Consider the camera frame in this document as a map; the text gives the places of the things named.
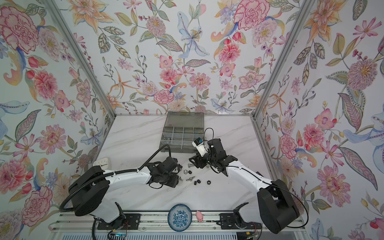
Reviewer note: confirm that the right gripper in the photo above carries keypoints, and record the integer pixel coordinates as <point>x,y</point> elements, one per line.
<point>197,159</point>

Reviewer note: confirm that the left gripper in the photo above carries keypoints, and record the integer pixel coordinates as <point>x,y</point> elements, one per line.
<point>175,182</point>

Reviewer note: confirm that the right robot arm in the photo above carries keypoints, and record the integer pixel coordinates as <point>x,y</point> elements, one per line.
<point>276,205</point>

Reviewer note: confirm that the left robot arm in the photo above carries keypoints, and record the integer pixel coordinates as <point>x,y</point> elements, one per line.
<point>88,194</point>

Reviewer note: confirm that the grey plastic organizer box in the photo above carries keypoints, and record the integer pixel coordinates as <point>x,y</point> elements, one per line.
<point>180,131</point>

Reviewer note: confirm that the blue patterned ceramic plate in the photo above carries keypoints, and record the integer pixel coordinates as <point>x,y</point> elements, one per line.
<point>180,217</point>

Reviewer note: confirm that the pink toy pig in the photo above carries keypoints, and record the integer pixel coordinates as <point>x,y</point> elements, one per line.
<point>199,216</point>

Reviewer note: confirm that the white square clock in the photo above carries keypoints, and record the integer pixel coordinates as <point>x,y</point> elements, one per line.
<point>104,163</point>

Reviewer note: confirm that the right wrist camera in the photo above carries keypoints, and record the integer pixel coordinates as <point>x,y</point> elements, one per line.
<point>199,144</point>

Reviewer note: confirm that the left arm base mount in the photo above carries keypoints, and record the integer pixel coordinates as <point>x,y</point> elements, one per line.
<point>130,221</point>

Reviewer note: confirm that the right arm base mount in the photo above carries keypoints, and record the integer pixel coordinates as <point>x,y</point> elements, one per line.
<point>234,221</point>

